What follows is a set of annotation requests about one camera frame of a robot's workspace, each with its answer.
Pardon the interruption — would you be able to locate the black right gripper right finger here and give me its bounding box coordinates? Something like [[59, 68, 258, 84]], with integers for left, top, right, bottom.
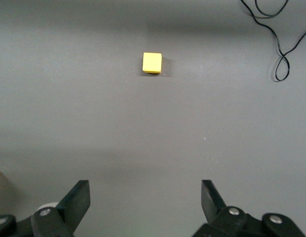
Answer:
[[192, 179, 306, 237]]

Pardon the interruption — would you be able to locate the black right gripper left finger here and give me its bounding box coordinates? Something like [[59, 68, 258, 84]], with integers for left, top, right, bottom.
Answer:
[[0, 180, 91, 237]]

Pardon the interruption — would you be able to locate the yellow cube block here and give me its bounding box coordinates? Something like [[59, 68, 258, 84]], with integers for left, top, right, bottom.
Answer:
[[142, 52, 163, 74]]

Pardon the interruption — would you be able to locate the thin black cable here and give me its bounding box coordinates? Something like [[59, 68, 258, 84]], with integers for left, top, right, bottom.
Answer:
[[240, 0, 306, 82], [254, 0, 290, 18]]

